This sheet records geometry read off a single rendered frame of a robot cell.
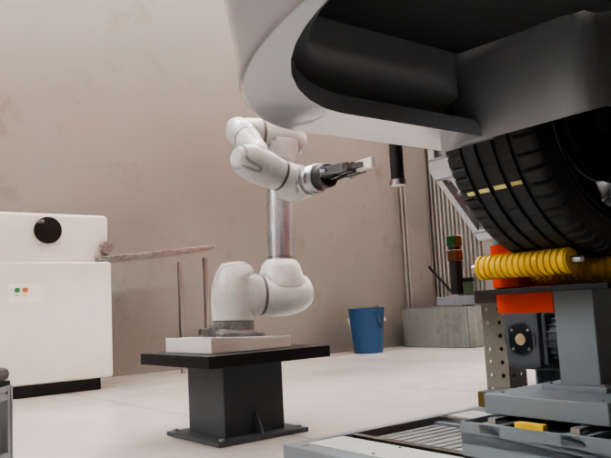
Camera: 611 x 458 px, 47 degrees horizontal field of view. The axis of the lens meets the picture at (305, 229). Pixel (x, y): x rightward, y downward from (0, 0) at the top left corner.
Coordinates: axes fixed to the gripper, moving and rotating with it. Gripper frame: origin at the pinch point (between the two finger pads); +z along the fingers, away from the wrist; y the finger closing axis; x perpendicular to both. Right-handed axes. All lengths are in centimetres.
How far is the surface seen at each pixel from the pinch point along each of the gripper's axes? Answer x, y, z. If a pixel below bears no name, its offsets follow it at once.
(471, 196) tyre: -16.8, 10.0, 44.3
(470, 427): -67, 8, 37
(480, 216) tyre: -21.0, 6.5, 43.6
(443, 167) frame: -8.8, 9.9, 36.8
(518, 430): -67, 8, 50
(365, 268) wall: -4, -326, -367
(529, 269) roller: -33, -3, 49
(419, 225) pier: 39, -396, -357
